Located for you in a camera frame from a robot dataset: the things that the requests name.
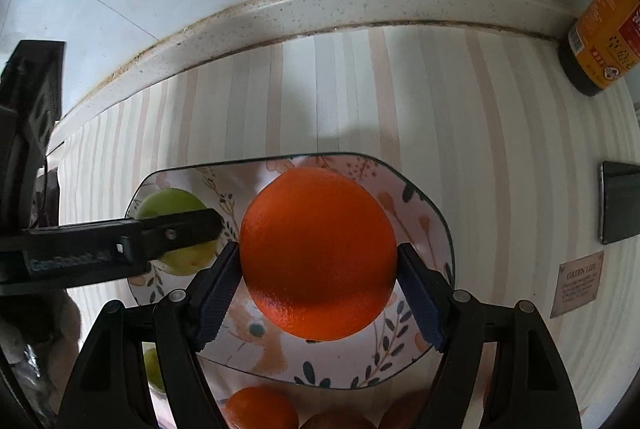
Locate large orange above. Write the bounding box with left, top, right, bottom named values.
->
left=239, top=167, right=397, bottom=341

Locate green apple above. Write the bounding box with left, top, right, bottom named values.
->
left=134, top=187, right=222, bottom=276
left=143, top=345, right=165, bottom=393

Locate floral fruit plate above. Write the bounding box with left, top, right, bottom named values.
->
left=126, top=152, right=456, bottom=389

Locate orange fruit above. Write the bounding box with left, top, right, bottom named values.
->
left=222, top=386, right=299, bottom=429
left=300, top=409, right=376, bottom=429

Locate black smartphone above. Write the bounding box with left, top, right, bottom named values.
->
left=599, top=160, right=640, bottom=245

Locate striped cat table mat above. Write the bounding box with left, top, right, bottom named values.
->
left=46, top=26, right=640, bottom=429

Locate soy sauce bottle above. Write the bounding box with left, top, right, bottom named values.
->
left=558, top=0, right=640, bottom=96

